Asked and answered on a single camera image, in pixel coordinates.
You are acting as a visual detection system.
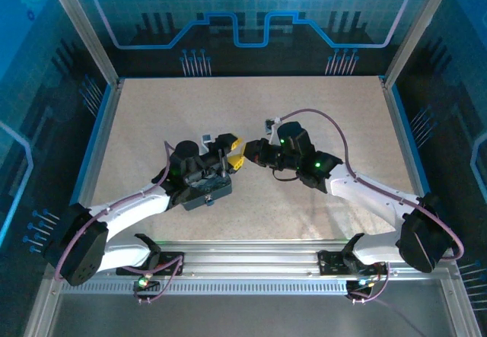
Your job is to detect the right base purple cables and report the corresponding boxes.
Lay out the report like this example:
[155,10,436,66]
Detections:
[346,260,424,337]

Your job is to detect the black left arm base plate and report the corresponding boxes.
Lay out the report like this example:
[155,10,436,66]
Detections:
[116,251,186,277]

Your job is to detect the thin black cable loop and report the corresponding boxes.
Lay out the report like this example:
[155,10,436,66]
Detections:
[270,166,302,183]

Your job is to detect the base purple cables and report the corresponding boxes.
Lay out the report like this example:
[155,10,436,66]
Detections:
[113,255,186,304]
[346,260,424,337]

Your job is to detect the base led board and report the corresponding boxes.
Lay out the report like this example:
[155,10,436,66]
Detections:
[132,275,161,293]
[346,277,376,297]

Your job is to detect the aluminium frame post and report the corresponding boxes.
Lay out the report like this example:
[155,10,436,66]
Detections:
[383,0,457,87]
[41,0,122,87]

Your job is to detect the left base purple cables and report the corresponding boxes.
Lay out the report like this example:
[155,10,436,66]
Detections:
[113,255,186,304]

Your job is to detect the starry night print box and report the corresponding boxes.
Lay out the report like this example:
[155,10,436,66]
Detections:
[181,176,234,213]

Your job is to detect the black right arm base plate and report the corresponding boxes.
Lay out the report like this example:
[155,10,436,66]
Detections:
[317,250,390,277]

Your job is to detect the slotted grey cable duct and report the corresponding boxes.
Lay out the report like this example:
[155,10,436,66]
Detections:
[59,278,350,297]

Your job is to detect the right base LED board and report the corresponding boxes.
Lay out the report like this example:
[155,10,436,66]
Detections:
[346,277,376,297]

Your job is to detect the aluminium table side rail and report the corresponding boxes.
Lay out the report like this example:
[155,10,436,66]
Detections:
[379,76,433,201]
[70,78,126,205]

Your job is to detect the left base LED board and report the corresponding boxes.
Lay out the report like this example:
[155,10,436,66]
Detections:
[132,275,161,293]

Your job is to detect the aluminium mounting rail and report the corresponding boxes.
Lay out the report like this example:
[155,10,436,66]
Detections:
[49,240,460,281]

